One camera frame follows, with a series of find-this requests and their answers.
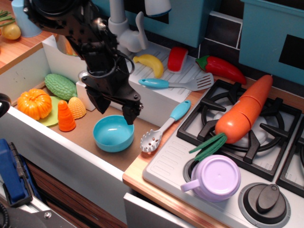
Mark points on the yellow toy banana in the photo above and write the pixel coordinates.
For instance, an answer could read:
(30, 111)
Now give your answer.
(152, 62)

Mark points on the grey spatula blue handle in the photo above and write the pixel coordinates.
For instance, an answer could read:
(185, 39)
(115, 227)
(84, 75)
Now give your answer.
(202, 82)

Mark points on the black stove knob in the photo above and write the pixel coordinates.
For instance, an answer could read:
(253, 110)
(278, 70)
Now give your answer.
(264, 206)

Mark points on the small orange toy carrot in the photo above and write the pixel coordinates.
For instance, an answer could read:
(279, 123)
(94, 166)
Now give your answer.
(65, 118)

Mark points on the yellow toy corn piece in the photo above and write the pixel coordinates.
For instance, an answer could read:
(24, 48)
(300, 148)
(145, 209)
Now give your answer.
(77, 108)

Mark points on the blue clamp block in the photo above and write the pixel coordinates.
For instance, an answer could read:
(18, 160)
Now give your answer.
(16, 186)

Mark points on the red toy chili pepper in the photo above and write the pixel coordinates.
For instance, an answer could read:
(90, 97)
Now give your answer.
(222, 68)

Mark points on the silver metal pot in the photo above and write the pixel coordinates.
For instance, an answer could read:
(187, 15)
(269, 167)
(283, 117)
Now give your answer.
(64, 46)

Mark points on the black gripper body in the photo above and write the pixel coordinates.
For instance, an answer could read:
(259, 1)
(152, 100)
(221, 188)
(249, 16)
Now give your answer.
(114, 82)

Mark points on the lilac plastic cup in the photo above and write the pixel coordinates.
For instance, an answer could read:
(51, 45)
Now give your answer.
(215, 179)

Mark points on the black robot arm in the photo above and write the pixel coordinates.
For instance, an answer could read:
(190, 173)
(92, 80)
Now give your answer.
(82, 25)

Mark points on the large orange toy carrot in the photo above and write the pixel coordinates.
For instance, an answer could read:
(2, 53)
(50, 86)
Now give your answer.
(239, 120)

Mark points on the grey toy faucet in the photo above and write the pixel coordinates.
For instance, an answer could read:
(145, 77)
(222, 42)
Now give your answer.
(129, 41)

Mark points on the teal cabinet box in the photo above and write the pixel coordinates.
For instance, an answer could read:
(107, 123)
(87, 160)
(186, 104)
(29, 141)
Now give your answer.
(272, 39)
(185, 23)

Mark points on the black stove grate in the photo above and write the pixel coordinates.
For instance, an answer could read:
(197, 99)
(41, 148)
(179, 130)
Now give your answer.
(291, 176)
(263, 149)

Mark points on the yellow toy potato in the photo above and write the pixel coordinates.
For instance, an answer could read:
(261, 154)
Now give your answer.
(11, 31)

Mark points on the white salt shaker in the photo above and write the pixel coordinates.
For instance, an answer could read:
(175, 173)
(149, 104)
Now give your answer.
(82, 93)

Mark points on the teal cabinet box right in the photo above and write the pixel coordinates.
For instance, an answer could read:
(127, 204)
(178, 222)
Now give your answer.
(272, 39)

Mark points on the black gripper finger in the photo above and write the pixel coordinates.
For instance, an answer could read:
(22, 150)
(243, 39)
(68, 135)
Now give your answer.
(131, 111)
(97, 99)

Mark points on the teal cabinet box left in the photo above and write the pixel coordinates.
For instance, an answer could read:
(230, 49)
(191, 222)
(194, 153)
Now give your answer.
(185, 23)

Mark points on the light green plate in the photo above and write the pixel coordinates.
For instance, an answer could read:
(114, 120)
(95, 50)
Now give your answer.
(51, 119)

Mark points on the white blue-rimmed cup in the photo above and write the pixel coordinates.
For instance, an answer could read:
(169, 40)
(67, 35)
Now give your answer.
(156, 8)

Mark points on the green toy leaves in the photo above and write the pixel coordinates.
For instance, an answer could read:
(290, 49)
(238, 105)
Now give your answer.
(6, 18)

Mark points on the grey slotted spoon blue handle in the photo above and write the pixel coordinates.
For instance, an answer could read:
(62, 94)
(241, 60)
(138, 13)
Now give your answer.
(151, 140)

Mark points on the orange toy pumpkin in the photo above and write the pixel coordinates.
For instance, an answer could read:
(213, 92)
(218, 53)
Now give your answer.
(35, 103)

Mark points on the light blue plastic cup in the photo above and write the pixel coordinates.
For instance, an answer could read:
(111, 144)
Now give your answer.
(28, 28)

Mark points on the blue plastic bowl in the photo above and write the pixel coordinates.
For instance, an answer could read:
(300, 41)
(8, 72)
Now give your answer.
(113, 133)

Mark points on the green toy bitter gourd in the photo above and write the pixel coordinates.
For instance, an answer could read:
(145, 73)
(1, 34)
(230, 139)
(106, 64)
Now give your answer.
(60, 86)

